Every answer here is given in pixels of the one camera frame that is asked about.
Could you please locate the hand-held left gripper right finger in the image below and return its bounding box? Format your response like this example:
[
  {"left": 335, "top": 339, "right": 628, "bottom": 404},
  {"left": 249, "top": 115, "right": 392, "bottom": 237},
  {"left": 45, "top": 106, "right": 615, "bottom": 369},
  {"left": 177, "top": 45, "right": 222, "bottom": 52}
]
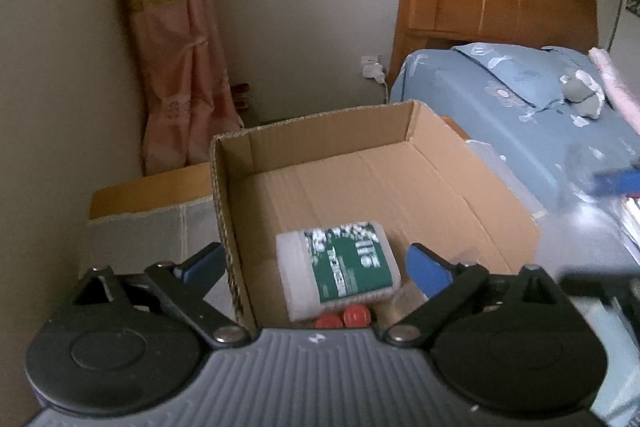
[{"left": 381, "top": 243, "right": 569, "bottom": 350}]

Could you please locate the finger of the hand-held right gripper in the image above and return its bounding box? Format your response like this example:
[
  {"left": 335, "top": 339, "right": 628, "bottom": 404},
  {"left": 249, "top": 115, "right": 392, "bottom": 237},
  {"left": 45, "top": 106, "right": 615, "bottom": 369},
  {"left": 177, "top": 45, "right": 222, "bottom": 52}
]
[
  {"left": 559, "top": 270, "right": 640, "bottom": 324},
  {"left": 588, "top": 167, "right": 640, "bottom": 198}
]

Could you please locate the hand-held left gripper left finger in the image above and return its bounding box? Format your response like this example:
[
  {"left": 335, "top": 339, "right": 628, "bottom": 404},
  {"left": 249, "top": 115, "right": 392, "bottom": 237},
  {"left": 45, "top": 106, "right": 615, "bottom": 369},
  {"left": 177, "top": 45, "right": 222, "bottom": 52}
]
[{"left": 74, "top": 242, "right": 252, "bottom": 350}]

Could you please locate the white bottle with green label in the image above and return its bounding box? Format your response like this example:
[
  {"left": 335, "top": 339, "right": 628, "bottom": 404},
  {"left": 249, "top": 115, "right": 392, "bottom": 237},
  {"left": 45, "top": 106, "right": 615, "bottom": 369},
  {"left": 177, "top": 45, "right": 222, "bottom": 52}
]
[{"left": 276, "top": 221, "right": 402, "bottom": 323}]

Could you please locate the cardboard box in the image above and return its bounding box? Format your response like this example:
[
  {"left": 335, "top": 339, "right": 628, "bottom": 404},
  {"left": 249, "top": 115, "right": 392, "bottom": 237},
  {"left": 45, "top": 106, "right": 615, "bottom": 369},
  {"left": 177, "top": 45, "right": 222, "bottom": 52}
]
[{"left": 209, "top": 99, "right": 543, "bottom": 333}]

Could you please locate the red round cap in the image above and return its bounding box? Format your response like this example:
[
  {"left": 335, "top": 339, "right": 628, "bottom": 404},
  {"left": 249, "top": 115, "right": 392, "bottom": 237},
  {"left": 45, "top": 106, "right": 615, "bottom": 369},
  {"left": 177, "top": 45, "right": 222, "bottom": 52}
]
[
  {"left": 314, "top": 313, "right": 345, "bottom": 331},
  {"left": 342, "top": 304, "right": 372, "bottom": 329}
]

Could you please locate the grey and white plush toy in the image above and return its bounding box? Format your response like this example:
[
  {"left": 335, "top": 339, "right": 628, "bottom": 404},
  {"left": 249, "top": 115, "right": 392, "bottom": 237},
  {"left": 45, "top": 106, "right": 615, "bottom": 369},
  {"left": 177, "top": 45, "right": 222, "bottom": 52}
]
[{"left": 557, "top": 69, "right": 607, "bottom": 120}]

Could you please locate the pink cloth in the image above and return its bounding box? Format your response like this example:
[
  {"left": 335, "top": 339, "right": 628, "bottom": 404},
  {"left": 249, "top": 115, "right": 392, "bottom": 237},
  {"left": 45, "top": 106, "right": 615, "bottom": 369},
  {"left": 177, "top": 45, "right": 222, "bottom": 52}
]
[{"left": 587, "top": 47, "right": 640, "bottom": 130}]

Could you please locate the blue floral pillow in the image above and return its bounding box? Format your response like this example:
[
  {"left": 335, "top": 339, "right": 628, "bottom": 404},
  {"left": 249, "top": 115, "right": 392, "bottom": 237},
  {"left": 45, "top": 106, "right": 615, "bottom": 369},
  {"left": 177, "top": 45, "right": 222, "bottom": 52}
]
[{"left": 451, "top": 42, "right": 591, "bottom": 110}]

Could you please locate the dark red object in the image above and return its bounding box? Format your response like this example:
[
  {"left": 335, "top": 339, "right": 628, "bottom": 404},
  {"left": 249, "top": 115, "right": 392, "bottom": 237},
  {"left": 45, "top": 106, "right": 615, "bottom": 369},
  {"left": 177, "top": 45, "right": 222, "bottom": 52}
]
[{"left": 230, "top": 82, "right": 250, "bottom": 112}]

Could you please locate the bed with blue floral sheet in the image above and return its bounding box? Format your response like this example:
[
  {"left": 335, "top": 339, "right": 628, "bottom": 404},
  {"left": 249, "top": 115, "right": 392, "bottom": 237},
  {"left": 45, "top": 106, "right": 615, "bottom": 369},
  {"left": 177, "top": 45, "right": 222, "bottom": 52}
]
[{"left": 389, "top": 42, "right": 640, "bottom": 303}]

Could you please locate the pink patterned curtain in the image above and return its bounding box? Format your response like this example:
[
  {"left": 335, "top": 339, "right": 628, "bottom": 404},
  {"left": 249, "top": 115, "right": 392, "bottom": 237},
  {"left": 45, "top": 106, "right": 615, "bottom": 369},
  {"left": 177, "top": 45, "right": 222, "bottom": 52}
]
[{"left": 117, "top": 0, "right": 246, "bottom": 175}]

